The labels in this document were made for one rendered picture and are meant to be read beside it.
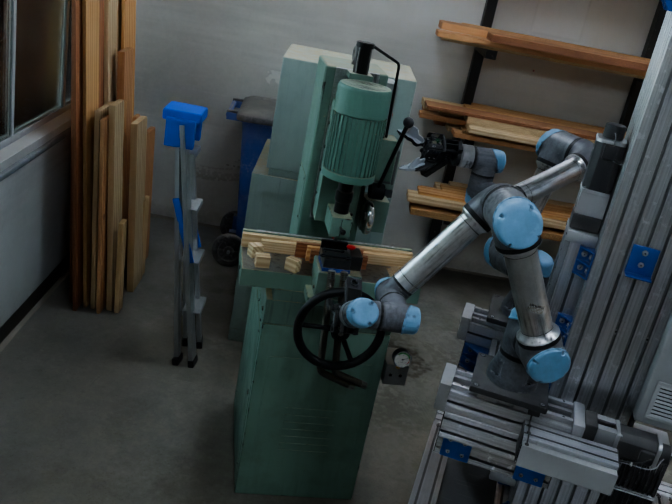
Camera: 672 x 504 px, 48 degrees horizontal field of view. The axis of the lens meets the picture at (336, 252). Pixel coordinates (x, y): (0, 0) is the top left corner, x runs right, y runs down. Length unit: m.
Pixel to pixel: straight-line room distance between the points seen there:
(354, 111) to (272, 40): 2.48
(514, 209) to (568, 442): 0.75
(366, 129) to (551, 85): 2.70
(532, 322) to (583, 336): 0.39
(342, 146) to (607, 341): 1.00
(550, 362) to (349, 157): 0.89
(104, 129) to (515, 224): 2.23
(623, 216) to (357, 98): 0.85
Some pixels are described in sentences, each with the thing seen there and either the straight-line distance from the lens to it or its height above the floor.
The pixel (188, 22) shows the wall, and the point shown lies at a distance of 4.90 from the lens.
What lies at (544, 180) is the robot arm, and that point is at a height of 1.33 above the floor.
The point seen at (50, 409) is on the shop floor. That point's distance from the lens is 3.31.
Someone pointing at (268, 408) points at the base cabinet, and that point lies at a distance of 2.72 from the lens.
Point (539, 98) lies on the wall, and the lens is 5.00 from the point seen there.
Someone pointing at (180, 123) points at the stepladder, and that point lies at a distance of 3.20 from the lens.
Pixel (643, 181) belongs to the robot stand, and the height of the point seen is 1.46.
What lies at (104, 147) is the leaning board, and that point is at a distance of 3.67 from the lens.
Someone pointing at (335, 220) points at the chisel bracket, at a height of 1.06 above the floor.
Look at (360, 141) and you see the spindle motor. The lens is 2.43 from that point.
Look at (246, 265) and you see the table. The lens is 2.48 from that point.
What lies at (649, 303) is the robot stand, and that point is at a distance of 2.38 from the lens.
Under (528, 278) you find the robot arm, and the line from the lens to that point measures 1.99.
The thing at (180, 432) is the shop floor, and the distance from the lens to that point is 3.20.
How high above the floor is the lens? 1.92
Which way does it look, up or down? 22 degrees down
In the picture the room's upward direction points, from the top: 11 degrees clockwise
